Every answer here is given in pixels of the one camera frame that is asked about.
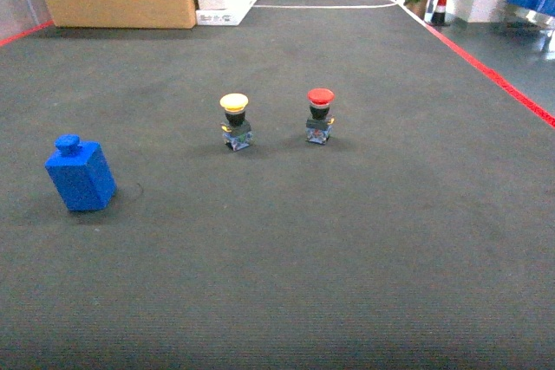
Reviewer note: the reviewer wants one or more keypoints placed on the blue block part with knob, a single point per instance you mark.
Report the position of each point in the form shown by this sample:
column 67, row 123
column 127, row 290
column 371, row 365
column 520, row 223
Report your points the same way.
column 80, row 173

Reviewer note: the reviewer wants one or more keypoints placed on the yellow mushroom push button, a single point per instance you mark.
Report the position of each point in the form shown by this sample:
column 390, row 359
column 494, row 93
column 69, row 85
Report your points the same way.
column 237, row 131

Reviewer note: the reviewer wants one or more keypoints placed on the red mushroom push button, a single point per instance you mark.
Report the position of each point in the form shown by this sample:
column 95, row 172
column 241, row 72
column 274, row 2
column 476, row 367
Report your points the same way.
column 319, row 125

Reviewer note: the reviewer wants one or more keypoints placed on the black conveyor belt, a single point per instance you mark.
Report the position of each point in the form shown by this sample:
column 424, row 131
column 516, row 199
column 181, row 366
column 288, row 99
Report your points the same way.
column 420, row 236

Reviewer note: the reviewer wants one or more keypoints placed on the white flat cardboard box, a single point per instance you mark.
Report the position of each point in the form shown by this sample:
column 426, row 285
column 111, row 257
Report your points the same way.
column 223, row 12

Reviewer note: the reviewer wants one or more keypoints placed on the red white traffic cone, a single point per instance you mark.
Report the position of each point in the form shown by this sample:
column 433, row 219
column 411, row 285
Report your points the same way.
column 438, row 13

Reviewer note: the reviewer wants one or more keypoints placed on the red conveyor side frame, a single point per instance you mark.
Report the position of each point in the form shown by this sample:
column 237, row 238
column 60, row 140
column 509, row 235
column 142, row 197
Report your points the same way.
column 494, row 77

